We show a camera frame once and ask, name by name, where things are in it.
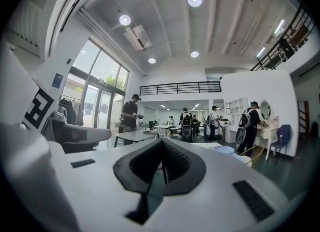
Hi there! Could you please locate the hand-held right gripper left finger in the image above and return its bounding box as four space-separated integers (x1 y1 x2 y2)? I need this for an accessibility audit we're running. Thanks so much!
113 138 165 194

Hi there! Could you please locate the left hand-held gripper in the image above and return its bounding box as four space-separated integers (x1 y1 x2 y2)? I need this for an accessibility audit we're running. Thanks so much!
22 83 112 153

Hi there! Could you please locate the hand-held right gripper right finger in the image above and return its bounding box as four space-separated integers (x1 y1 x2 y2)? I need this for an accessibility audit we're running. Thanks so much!
162 138 207 196

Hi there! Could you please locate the blue big plate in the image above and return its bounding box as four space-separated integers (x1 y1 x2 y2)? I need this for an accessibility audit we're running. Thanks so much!
212 145 236 155

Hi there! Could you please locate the clothes rack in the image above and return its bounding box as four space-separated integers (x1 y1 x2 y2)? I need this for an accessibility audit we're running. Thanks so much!
58 95 85 127

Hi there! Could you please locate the grey oval table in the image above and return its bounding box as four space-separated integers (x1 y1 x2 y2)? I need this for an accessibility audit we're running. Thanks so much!
113 129 161 149

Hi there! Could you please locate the white long table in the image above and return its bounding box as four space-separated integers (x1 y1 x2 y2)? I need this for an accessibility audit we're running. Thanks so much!
153 125 176 137

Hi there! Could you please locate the cream seat cushion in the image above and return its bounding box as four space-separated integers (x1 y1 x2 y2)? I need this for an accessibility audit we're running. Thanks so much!
233 155 253 167

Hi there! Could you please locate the glass entrance front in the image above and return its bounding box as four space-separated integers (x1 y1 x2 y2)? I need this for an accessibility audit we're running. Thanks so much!
61 38 131 137

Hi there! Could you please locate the white cubby shelf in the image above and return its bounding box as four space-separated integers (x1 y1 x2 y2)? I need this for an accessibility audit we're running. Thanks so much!
226 96 250 127

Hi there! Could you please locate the white vanity table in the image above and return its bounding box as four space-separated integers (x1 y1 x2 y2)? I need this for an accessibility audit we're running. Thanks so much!
256 100 280 161

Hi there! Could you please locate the black mezzanine railing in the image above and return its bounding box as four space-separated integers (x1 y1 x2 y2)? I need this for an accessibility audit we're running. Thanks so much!
139 81 223 96

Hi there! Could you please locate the round vanity mirror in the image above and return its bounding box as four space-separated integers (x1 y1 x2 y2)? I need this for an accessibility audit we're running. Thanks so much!
259 100 272 121

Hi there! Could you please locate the ceiling air conditioner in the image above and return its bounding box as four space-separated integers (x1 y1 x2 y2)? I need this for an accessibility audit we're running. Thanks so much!
123 24 153 51

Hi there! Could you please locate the blue chair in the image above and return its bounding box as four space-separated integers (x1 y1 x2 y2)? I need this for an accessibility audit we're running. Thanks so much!
269 124 292 164

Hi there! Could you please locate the white slatted balustrade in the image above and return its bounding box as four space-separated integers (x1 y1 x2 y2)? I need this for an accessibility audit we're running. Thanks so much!
6 0 42 57

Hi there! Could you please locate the black stair railing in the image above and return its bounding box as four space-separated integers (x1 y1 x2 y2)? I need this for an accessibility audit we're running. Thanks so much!
249 2 316 72

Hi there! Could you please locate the blue wall poster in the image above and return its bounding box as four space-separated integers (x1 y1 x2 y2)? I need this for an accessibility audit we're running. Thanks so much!
50 72 65 94

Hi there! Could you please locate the gold wire chair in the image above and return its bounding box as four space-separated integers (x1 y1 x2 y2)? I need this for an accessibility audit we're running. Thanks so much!
238 145 264 169

